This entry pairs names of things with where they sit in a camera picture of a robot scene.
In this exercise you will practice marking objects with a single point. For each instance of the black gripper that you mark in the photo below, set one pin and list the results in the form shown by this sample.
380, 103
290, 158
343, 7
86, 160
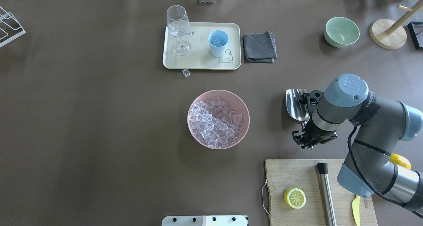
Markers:
315, 131

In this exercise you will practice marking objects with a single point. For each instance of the steel ice scoop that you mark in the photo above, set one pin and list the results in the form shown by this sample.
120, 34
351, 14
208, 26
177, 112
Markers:
299, 113

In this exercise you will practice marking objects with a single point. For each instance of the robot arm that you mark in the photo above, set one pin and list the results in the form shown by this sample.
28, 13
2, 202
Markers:
379, 123

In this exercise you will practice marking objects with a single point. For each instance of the pile of clear ice cubes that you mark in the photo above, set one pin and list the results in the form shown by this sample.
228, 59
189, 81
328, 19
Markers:
215, 124

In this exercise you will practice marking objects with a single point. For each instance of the blue cup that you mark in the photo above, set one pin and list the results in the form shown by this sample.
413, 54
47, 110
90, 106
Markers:
218, 41

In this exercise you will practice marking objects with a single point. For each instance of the stray clear ice cube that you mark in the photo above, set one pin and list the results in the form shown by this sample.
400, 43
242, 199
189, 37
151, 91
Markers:
185, 72

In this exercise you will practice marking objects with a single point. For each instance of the steel muddler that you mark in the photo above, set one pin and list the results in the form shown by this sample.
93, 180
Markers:
327, 193

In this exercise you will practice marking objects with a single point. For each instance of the bamboo cutting board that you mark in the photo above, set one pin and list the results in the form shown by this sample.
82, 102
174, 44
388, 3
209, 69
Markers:
303, 174

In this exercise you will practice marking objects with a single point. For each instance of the lemon half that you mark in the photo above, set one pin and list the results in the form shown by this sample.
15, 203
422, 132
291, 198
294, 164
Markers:
294, 198

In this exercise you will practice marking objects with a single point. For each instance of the yellow plastic knife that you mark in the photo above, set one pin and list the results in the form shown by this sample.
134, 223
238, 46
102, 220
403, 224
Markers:
355, 205

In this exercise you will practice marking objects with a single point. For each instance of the yellow lemon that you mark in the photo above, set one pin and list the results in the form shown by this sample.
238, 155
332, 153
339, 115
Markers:
400, 160

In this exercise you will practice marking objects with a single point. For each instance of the pink bowl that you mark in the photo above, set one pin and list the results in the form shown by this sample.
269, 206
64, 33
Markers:
236, 102

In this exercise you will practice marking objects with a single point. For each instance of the grey folded cloth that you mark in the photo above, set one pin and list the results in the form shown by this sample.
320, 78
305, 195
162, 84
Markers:
260, 47

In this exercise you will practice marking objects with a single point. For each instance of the green bowl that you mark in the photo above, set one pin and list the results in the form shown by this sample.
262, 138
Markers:
341, 32

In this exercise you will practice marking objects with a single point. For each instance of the wooden mug stand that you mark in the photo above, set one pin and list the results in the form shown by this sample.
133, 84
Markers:
390, 34

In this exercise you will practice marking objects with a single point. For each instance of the white mounting plate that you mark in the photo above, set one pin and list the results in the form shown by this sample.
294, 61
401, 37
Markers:
206, 220

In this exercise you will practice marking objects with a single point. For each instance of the cream serving tray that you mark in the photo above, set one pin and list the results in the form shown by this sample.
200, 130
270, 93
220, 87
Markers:
200, 56

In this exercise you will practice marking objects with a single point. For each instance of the clear wine glass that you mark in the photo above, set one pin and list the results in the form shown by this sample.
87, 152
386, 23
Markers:
178, 26

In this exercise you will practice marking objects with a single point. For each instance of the black frame object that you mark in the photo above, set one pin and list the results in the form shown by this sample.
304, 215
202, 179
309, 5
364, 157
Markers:
415, 30

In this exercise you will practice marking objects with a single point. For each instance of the white wire rack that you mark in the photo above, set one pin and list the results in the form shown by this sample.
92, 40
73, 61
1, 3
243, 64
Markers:
10, 27

